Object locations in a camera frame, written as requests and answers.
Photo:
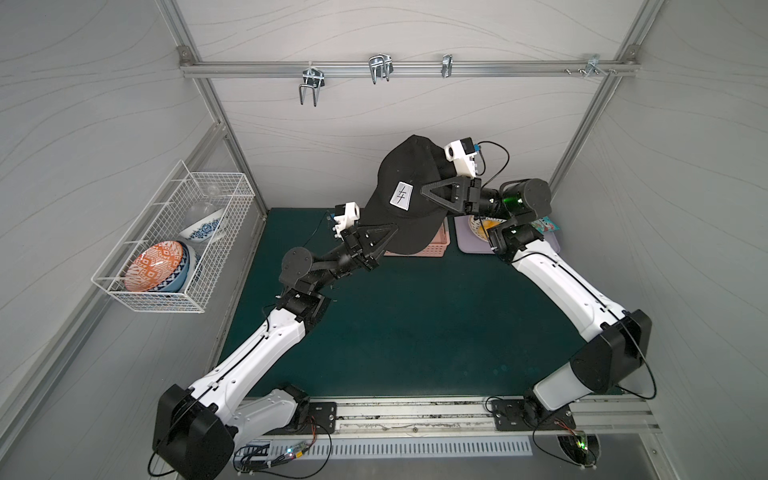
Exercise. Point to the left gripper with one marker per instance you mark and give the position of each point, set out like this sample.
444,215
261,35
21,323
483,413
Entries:
365,246

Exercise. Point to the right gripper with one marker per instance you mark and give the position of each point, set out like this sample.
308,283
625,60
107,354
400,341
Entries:
470,195

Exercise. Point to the black baseball cap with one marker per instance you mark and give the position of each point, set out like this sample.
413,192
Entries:
397,198

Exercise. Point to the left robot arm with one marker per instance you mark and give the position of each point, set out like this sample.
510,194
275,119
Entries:
199,428

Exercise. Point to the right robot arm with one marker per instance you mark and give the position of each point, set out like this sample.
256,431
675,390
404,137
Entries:
616,339

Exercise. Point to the patterned bowl with fruit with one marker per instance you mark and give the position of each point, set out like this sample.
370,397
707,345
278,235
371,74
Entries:
480,226

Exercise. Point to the pink plastic basket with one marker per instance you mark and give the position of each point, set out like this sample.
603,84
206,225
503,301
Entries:
435,249

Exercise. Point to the green snack packet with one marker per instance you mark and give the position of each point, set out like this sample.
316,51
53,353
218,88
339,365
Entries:
545,224

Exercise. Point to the small metal hook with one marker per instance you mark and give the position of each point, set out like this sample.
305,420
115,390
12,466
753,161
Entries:
446,66

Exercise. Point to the metal double hook middle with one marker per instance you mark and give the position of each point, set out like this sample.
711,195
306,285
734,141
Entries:
380,67

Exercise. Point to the metal double hook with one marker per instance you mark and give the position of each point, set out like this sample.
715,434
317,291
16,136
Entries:
380,67
313,80

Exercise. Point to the blue patterned bowl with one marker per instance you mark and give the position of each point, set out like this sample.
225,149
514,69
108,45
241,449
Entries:
209,229

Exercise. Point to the metal double hook left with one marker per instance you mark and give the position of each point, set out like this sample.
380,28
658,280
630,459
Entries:
313,80

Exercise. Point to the metal hook right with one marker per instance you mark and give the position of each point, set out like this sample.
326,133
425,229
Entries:
592,68

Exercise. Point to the orange patterned bowl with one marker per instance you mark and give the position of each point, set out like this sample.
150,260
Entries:
153,266

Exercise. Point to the white perforated vent strip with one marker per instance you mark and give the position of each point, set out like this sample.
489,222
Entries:
412,448

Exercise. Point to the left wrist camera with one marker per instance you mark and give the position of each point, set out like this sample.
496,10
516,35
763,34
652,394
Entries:
345,216

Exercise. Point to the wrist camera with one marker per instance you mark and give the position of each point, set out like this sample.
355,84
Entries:
462,154
345,216

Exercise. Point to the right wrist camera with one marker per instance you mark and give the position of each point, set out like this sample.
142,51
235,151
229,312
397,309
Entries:
462,154

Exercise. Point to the aluminium crossbar rail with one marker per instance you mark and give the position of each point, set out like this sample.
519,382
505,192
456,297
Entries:
194,68

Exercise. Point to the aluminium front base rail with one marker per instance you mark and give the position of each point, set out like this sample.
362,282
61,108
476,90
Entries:
428,416

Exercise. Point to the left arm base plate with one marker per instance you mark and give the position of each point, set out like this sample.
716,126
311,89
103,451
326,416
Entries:
322,414

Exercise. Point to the white wire basket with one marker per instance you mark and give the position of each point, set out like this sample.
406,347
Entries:
184,198

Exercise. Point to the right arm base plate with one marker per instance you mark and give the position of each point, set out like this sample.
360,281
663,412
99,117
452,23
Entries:
516,415

